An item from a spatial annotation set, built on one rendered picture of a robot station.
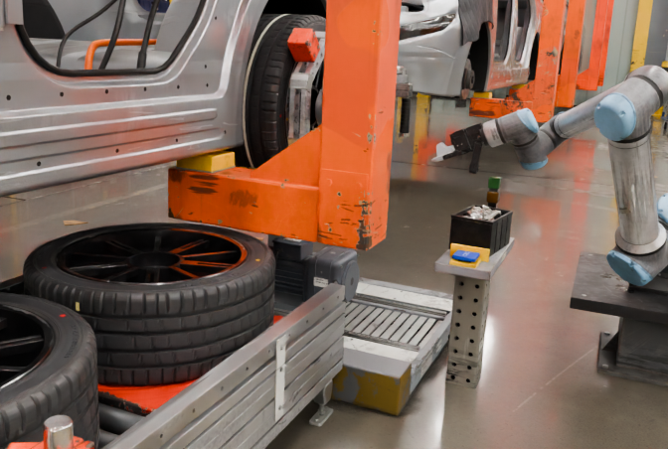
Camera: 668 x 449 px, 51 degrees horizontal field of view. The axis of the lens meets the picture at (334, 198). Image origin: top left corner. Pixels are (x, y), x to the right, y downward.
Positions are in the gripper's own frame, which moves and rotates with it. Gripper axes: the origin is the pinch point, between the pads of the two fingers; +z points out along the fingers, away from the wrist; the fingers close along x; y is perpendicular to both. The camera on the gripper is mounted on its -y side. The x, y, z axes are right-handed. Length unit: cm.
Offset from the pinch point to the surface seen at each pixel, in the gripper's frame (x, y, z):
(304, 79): 31, 42, 24
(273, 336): 102, -20, 29
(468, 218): 30.0, -18.5, -10.4
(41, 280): 118, 13, 72
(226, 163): 52, 25, 51
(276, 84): 34, 44, 33
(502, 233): 20.8, -28.4, -16.9
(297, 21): 16, 63, 24
